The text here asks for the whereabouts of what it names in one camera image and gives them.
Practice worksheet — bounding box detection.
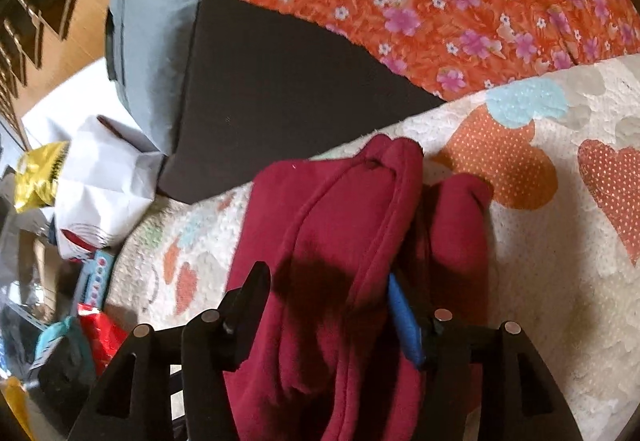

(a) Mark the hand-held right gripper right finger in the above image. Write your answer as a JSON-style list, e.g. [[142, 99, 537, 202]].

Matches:
[[387, 271, 584, 441]]

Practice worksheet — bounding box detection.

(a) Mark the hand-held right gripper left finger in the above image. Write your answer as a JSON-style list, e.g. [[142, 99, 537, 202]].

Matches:
[[67, 262, 273, 441]]

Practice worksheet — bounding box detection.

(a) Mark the maroon sweater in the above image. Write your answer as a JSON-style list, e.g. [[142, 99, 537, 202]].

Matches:
[[222, 133, 496, 441]]

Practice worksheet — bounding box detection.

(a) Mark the red glossy bag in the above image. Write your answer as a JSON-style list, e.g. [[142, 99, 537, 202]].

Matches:
[[77, 303, 129, 375]]

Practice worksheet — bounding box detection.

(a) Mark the blue box with coloured shapes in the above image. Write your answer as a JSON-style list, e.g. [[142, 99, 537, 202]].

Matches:
[[75, 248, 117, 313]]

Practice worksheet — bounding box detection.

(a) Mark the quilted heart-print mat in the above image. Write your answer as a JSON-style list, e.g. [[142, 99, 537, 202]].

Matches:
[[105, 56, 640, 441]]

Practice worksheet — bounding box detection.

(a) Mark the teal packet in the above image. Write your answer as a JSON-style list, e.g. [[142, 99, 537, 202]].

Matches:
[[30, 316, 87, 372]]

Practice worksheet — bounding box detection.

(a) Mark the white printed paper bag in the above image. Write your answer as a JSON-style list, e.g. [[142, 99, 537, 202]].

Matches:
[[52, 115, 164, 263]]

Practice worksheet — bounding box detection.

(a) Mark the dark brown mat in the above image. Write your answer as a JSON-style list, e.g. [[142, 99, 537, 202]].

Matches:
[[157, 0, 447, 206]]

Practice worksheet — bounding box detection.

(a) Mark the yellow snack packet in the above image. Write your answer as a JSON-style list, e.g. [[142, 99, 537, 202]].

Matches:
[[14, 141, 71, 214]]

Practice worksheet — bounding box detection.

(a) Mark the grey cushion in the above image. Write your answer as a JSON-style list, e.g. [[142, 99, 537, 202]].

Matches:
[[104, 0, 204, 154]]

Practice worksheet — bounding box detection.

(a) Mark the wooden cabinet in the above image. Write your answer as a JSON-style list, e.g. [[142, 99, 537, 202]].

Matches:
[[0, 0, 221, 132]]

